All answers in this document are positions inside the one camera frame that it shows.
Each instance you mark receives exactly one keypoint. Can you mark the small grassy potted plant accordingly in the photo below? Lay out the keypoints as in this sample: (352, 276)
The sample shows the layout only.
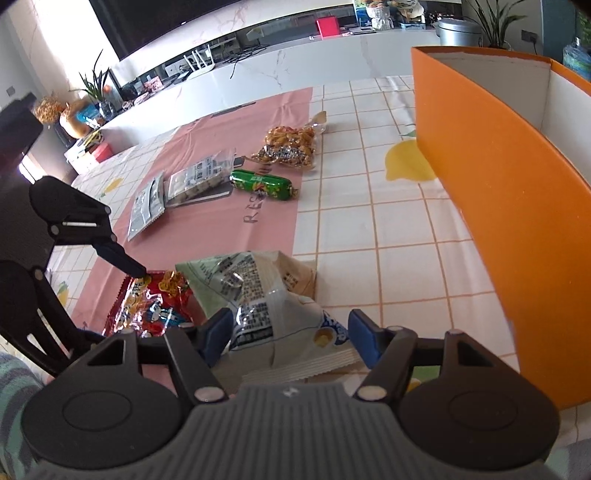
(94, 87)

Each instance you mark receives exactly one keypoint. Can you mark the tall leafy potted plant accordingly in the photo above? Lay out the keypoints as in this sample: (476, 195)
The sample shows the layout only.
(494, 23)

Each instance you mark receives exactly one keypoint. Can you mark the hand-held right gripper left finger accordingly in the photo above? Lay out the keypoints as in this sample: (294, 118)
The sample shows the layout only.
(217, 334)

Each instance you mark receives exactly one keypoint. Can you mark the blue water jug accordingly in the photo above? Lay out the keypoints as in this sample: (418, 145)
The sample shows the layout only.
(579, 60)

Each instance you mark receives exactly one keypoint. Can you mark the clear packet white balls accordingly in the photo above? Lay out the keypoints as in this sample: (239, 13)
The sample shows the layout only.
(196, 177)

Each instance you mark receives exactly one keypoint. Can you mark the wall socket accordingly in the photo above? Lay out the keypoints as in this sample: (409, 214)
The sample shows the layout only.
(529, 36)

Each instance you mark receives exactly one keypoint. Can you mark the green white chip bag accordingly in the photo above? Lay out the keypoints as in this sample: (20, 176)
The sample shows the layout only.
(272, 300)

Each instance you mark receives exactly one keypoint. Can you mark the white vase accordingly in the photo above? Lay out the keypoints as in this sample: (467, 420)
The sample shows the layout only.
(382, 22)

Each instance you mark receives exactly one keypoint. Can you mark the silver trash bin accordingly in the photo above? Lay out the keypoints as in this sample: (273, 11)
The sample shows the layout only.
(457, 32)

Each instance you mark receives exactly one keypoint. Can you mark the white router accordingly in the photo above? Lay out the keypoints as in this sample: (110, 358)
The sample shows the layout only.
(201, 64)

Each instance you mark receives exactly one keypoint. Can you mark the white flat scale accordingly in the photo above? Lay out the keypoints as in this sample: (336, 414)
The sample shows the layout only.
(361, 30)

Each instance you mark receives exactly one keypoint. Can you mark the green sausage packet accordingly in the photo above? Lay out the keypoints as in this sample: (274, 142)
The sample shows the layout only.
(263, 184)

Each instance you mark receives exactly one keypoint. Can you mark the red storage box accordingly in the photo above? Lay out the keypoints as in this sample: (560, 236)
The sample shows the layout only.
(102, 152)

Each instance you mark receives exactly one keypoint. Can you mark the red snack packet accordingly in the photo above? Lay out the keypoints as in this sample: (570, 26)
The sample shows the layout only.
(157, 309)

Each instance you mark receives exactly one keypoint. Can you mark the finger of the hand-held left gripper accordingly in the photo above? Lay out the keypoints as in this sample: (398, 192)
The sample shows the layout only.
(18, 295)
(78, 221)

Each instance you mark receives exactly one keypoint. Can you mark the orange cardboard box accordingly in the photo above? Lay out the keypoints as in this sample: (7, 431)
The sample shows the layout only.
(508, 230)

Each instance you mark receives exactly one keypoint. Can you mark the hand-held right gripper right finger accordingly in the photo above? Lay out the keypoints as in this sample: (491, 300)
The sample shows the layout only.
(362, 339)

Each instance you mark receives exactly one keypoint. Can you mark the black curved television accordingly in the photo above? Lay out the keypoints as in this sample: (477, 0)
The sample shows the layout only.
(184, 23)

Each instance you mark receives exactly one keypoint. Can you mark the orange gourd vase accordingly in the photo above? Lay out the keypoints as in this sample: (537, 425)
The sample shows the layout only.
(74, 122)

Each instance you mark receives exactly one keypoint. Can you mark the teal patterned blanket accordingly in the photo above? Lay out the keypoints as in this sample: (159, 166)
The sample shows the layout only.
(14, 392)

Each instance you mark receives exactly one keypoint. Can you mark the clear packet orange fried snack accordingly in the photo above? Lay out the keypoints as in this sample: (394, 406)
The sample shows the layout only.
(288, 143)

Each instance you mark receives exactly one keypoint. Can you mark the grey foil packet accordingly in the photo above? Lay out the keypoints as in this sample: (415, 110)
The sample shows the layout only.
(147, 207)

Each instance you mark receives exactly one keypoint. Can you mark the white marble tv cabinet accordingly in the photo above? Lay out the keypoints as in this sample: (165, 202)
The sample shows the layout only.
(300, 64)

